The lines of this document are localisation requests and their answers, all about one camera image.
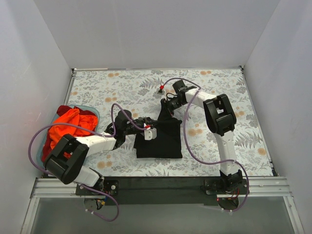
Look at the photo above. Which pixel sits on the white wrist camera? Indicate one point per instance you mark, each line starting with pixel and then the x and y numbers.
pixel 150 133
pixel 160 91

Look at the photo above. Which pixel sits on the floral table mat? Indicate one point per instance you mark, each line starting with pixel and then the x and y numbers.
pixel 135 90

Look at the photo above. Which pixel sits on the black t shirt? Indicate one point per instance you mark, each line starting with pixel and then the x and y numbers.
pixel 167 144

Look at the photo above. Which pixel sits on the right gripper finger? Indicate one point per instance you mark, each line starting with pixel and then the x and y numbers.
pixel 170 113
pixel 164 108

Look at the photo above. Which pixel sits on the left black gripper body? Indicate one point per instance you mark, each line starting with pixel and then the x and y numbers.
pixel 151 122

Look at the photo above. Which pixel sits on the dark red t shirt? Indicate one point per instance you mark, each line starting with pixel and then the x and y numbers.
pixel 46 151

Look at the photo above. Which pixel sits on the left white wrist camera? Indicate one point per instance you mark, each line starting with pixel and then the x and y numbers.
pixel 150 133

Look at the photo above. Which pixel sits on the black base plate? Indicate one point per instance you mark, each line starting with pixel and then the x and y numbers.
pixel 209 191

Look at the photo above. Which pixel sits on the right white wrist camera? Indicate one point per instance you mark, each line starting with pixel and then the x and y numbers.
pixel 160 91

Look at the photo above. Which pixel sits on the teal plastic basket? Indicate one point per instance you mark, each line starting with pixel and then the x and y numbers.
pixel 39 153

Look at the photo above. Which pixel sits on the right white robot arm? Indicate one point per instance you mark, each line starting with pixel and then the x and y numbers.
pixel 221 121

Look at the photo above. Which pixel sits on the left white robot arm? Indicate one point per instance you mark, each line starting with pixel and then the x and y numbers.
pixel 66 160

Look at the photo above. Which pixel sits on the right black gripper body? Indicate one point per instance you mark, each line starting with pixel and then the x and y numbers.
pixel 166 104

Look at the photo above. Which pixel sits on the aluminium rail frame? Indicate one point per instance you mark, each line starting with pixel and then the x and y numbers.
pixel 259 186

